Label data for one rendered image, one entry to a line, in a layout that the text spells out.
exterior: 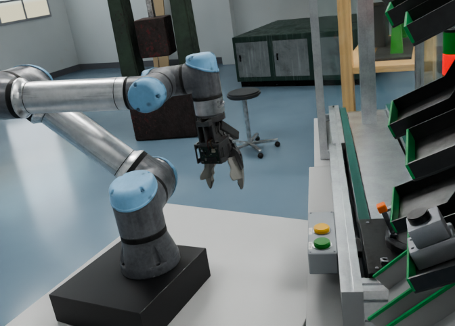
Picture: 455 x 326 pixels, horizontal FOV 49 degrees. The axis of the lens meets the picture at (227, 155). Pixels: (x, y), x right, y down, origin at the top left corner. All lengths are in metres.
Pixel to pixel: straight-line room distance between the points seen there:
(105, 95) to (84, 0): 10.05
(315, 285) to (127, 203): 0.50
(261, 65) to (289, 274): 5.85
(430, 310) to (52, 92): 0.88
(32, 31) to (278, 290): 9.96
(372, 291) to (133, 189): 0.57
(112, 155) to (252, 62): 5.85
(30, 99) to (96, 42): 9.97
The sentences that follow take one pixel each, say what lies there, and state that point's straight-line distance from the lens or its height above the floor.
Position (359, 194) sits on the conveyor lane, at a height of 0.95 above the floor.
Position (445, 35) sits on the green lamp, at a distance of 1.27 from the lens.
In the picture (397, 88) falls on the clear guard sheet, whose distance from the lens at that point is 2.47.
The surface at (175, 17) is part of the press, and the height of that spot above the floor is 1.24.
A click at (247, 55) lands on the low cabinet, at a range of 7.09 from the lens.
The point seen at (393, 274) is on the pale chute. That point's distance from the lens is 1.02.
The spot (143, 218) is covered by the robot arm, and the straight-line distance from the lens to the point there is 1.19.
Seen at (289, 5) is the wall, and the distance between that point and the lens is 8.74.
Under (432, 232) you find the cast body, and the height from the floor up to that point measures 1.25.
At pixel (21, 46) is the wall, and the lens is 10.69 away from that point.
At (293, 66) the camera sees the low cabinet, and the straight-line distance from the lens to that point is 6.85.
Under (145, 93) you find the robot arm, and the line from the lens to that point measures 1.09.
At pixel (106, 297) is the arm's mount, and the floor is 0.95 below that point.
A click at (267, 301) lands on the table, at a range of 1.24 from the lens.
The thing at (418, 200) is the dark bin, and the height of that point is 1.20.
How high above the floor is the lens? 1.61
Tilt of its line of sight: 20 degrees down
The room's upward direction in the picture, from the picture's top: 8 degrees counter-clockwise
